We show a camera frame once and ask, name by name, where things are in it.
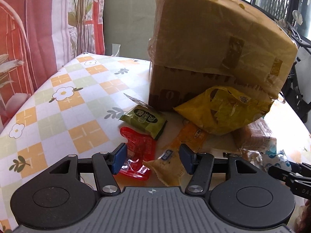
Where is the clear bread pack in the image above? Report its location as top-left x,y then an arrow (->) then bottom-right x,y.
232,118 -> 292,172

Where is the pale yellow snack packet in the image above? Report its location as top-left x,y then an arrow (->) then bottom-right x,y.
143,149 -> 186,186

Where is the orange snack packet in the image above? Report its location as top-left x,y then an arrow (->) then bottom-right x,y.
163,123 -> 210,153

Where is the brown cardboard box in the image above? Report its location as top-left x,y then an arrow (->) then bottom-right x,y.
148,0 -> 297,111

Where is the white floor bin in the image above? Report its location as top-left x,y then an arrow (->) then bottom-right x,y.
111,44 -> 121,57

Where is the green snack packet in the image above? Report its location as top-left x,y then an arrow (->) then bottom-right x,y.
120,105 -> 167,140

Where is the floral checkered tablecloth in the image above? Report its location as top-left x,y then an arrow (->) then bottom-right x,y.
1,54 -> 310,232

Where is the red transparent snack packet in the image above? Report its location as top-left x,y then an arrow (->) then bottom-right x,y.
119,127 -> 156,181

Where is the yellow snack bag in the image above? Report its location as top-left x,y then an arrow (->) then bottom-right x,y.
174,86 -> 273,136

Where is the black exercise bike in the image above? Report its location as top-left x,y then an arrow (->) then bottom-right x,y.
281,10 -> 310,124

